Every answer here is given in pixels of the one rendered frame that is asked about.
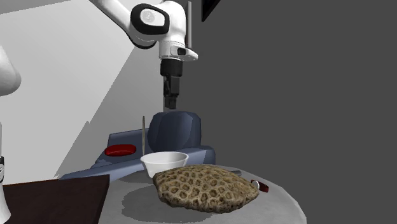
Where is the brown honeycomb patterned lump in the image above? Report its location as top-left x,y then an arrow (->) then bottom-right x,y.
152,164 -> 260,214

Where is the blue sofa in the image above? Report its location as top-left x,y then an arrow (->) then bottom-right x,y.
58,110 -> 216,181

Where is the white bowl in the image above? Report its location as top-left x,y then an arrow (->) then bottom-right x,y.
140,151 -> 190,179

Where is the red and white small tube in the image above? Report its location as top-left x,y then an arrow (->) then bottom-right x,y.
250,179 -> 270,193

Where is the red oval cushion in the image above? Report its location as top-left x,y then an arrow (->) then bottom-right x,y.
104,143 -> 137,157

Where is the round grey table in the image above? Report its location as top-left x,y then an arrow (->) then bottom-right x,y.
97,164 -> 308,224

